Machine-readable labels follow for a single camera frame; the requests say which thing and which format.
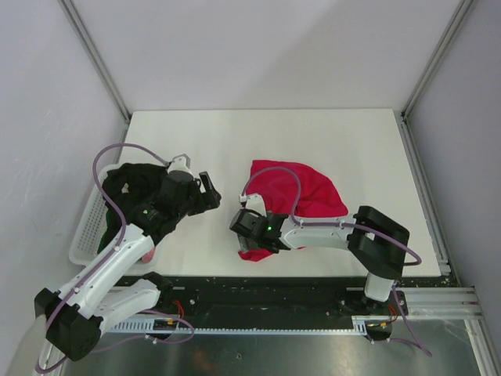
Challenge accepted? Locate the red t shirt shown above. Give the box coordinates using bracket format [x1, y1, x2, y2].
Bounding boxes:
[237, 159, 349, 262]

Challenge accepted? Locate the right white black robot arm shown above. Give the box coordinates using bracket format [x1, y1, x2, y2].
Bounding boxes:
[229, 206, 409, 314]

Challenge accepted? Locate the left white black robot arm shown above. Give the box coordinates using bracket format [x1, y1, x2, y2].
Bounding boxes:
[34, 170, 221, 361]

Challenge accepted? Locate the pink garment in basket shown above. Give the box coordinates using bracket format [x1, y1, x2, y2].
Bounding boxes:
[141, 248, 156, 263]

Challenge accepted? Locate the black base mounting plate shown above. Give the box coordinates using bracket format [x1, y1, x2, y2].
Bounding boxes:
[154, 276, 408, 329]

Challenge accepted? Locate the white plastic laundry basket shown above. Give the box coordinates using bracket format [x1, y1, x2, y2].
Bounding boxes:
[68, 163, 160, 268]

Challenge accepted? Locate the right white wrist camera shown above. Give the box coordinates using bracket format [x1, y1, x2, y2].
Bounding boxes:
[239, 193, 266, 215]

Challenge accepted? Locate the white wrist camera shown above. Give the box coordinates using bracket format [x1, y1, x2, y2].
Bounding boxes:
[168, 154, 193, 175]
[239, 193, 266, 215]

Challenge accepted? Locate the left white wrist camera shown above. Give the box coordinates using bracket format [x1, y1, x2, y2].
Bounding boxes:
[168, 154, 193, 175]

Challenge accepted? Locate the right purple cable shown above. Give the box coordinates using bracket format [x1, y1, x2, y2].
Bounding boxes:
[239, 166, 433, 358]

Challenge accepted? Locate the purple cable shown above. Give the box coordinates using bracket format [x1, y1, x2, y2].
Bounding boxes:
[239, 166, 433, 358]
[34, 143, 173, 374]

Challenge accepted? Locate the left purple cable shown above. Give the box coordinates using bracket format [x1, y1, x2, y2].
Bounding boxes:
[34, 143, 173, 374]

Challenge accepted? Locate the white slotted cable duct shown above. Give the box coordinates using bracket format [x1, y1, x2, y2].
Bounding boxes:
[109, 315, 381, 336]

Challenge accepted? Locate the left aluminium frame post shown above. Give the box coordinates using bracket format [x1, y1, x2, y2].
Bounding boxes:
[58, 0, 132, 125]

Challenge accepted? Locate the aluminium frame post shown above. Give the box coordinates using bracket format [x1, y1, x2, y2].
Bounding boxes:
[401, 0, 477, 118]
[58, 0, 132, 125]

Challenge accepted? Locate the right aluminium frame post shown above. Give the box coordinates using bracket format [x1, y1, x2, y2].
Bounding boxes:
[401, 0, 477, 118]

